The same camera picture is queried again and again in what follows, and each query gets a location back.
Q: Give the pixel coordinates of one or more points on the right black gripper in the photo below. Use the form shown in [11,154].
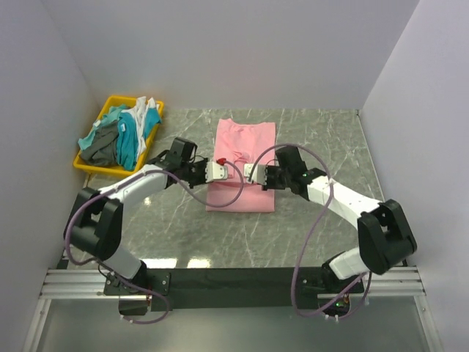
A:
[269,185]

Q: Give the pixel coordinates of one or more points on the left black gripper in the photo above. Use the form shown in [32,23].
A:
[203,163]

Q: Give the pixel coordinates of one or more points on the pink t shirt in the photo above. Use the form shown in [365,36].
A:
[241,144]

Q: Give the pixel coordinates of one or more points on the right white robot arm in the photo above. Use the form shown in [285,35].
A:
[385,238]

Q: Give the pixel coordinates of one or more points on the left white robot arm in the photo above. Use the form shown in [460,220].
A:
[95,223]

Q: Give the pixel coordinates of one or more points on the teal t shirt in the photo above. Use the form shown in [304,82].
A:
[127,140]

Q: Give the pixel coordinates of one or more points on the white t shirt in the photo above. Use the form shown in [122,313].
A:
[146,116]

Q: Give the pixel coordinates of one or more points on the grey t shirt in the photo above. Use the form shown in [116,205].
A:
[103,149]

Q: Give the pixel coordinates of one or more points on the light green t shirt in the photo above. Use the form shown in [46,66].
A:
[111,116]

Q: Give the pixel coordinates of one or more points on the black base bar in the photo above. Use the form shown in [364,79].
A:
[193,288]

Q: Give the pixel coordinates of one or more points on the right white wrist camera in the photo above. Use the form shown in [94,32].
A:
[255,173]

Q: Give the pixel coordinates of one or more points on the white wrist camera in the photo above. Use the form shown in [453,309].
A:
[255,173]
[217,170]

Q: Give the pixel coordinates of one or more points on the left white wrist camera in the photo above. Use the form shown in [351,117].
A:
[217,170]

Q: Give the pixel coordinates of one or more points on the aluminium rail frame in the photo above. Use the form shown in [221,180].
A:
[89,284]

